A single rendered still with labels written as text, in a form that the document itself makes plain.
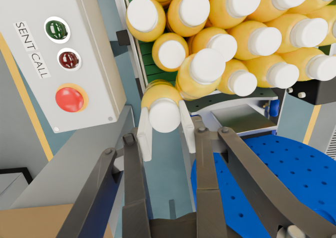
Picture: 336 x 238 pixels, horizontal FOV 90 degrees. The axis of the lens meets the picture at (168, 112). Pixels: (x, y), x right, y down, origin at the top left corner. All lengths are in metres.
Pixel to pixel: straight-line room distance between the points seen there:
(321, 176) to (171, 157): 1.42
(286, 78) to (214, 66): 0.15
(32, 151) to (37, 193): 1.19
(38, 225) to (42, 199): 0.23
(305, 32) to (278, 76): 0.07
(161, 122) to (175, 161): 1.56
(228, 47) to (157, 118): 0.15
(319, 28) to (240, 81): 0.13
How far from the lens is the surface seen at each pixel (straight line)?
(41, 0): 0.27
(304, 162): 0.44
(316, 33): 0.35
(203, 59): 0.21
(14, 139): 2.01
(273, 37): 0.31
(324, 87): 0.50
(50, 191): 0.82
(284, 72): 0.33
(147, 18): 0.26
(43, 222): 0.58
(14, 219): 0.64
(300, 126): 2.05
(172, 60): 0.26
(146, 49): 0.44
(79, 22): 0.25
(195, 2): 0.26
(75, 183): 0.80
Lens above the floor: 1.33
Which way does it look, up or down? 66 degrees down
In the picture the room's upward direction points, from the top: 171 degrees clockwise
